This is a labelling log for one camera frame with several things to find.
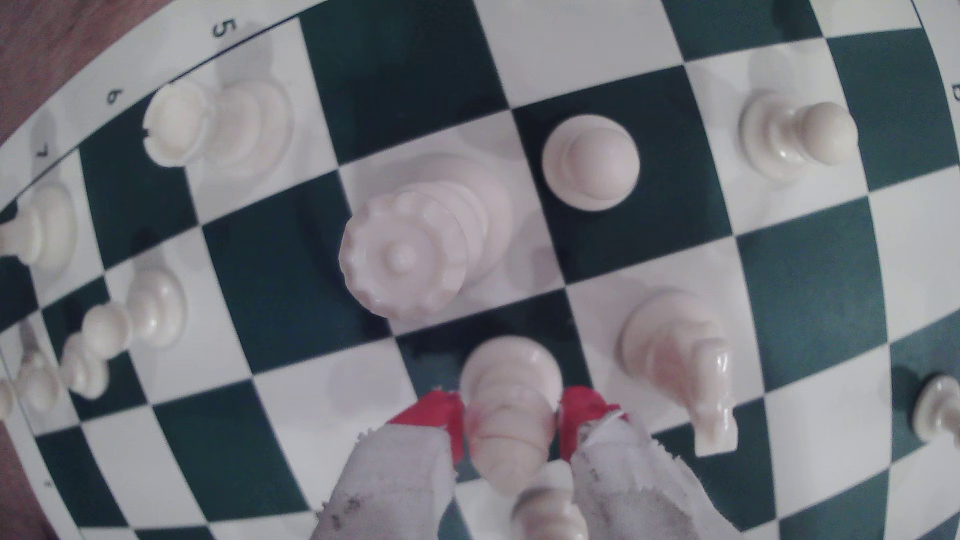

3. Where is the white king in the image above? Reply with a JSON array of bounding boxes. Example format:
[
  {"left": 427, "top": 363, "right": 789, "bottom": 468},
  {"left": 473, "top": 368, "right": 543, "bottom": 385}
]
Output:
[{"left": 911, "top": 372, "right": 960, "bottom": 445}]

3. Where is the green and white chess mat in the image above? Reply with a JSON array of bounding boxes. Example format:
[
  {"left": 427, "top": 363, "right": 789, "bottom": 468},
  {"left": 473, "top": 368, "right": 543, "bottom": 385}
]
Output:
[{"left": 0, "top": 0, "right": 960, "bottom": 540}]

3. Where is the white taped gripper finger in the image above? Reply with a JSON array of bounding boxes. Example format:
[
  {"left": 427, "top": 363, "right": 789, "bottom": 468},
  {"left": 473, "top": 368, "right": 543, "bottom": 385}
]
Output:
[
  {"left": 558, "top": 385, "right": 740, "bottom": 540},
  {"left": 309, "top": 388, "right": 468, "bottom": 540}
]

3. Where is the white rook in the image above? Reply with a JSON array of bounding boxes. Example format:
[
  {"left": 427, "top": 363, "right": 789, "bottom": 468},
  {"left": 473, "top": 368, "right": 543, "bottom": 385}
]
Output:
[{"left": 141, "top": 75, "right": 295, "bottom": 181}]

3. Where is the white pawn e4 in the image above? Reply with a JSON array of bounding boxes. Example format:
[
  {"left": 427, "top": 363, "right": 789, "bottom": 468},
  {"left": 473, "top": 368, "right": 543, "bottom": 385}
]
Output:
[{"left": 510, "top": 459, "right": 591, "bottom": 540}]

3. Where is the white queen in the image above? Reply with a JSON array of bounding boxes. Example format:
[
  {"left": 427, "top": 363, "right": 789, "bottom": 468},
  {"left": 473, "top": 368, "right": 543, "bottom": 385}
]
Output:
[{"left": 337, "top": 153, "right": 516, "bottom": 324}]

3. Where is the white knight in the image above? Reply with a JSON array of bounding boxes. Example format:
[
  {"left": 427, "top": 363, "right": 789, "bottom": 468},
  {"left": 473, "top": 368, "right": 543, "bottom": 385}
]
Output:
[{"left": 618, "top": 288, "right": 740, "bottom": 459}]

